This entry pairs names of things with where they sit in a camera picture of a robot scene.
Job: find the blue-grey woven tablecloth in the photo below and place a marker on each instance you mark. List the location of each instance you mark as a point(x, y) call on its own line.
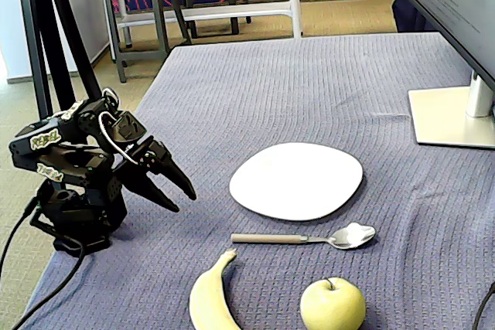
point(290, 94)

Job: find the yellow banana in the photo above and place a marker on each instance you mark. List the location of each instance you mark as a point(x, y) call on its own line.
point(205, 303)

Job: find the white plate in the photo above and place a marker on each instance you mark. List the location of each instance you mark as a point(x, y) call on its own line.
point(294, 179)

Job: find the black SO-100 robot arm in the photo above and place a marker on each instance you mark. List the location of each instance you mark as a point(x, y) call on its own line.
point(69, 160)

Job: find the green apple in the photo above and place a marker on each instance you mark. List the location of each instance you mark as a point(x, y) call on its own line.
point(332, 307)

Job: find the black tripod stand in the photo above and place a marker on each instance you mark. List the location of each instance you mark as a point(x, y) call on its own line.
point(36, 36)

